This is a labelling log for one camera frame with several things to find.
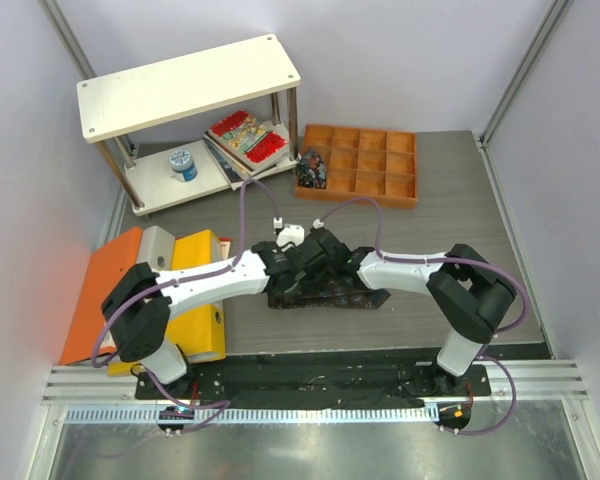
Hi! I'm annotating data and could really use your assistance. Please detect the brown blue-flowered tie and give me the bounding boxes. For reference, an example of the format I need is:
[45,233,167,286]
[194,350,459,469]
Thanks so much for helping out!
[267,279,391,310]

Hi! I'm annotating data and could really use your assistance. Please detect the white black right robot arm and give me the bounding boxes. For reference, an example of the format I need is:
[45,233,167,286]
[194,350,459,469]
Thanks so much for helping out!
[299,228,518,395]

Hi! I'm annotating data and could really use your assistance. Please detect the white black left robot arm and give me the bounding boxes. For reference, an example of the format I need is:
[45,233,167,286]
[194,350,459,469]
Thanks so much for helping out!
[92,232,309,399]

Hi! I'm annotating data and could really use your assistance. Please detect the orange compartment tray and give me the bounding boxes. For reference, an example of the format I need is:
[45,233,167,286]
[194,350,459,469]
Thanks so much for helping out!
[295,124,418,209]

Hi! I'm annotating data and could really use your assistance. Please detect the yellow binder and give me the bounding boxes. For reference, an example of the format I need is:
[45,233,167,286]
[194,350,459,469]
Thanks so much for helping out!
[107,229,227,377]

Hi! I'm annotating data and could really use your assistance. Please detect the lower stacked books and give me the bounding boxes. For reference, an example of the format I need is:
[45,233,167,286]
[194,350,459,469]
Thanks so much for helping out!
[203,138,296,191]

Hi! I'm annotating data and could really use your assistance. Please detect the grey binder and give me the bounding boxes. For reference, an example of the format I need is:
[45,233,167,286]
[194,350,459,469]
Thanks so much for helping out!
[133,226,176,271]

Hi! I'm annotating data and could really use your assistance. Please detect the red patterned book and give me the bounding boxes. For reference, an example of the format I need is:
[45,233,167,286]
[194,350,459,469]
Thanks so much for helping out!
[205,110,288,173]

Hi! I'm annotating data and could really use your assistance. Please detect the blue white jar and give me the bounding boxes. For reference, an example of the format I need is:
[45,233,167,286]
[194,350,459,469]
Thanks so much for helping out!
[168,148,198,182]

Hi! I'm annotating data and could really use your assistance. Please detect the orange binder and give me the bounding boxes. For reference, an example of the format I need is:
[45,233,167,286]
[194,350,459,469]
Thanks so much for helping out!
[59,227,143,365]

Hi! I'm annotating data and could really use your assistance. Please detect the white two-tier shelf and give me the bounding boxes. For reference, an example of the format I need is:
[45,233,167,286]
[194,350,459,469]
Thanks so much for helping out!
[76,34,301,216]

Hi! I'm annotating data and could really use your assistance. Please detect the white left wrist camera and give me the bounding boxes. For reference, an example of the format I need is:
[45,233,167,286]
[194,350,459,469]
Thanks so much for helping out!
[273,216,305,250]

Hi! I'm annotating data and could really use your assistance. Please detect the white slotted cable duct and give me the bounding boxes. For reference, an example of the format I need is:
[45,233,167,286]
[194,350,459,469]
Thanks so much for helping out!
[64,404,439,425]

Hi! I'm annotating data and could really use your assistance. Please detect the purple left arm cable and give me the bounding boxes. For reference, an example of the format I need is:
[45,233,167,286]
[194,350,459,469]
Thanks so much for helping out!
[89,178,285,434]

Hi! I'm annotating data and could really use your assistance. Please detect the aluminium extrusion rail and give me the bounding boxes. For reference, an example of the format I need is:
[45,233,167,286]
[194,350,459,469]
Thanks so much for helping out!
[41,360,589,405]

